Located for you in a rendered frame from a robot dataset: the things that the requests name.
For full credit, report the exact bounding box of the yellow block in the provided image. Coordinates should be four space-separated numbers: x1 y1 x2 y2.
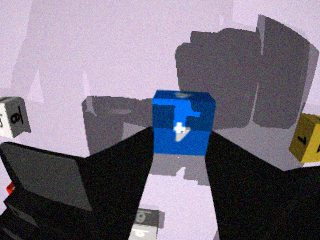
288 113 320 164

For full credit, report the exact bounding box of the blue block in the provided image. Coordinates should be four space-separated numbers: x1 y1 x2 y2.
152 89 216 156

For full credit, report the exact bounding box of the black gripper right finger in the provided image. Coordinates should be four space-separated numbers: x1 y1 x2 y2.
204 131 320 240

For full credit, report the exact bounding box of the dark red block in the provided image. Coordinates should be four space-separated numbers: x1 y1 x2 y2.
7 181 15 193

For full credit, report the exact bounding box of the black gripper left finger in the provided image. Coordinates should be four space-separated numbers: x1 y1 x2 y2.
0 127 153 240

